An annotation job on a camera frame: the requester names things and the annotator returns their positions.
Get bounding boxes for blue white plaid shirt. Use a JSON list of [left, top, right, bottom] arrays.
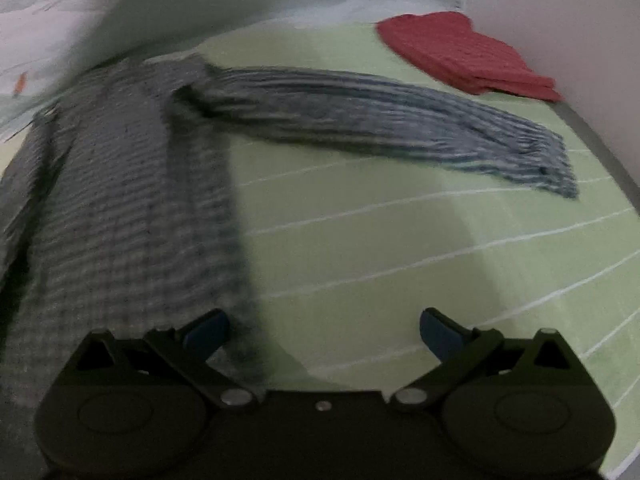
[[1, 56, 578, 477]]

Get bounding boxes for white carrot print duvet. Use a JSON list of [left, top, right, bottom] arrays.
[[1, 0, 460, 139]]

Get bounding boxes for red folded garment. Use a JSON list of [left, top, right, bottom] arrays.
[[375, 11, 562, 102]]

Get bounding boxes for green grid bed sheet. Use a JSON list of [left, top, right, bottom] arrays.
[[0, 22, 640, 480]]

